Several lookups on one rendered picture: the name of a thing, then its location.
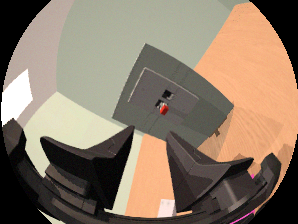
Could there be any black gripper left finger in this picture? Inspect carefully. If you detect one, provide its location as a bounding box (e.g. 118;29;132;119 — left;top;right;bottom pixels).
40;125;134;210

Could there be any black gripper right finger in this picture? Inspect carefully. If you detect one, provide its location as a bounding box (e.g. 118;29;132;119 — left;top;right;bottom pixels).
165;131;254;213

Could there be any grey panel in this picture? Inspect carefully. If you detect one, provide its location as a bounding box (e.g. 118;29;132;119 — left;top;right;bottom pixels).
112;43;234;148

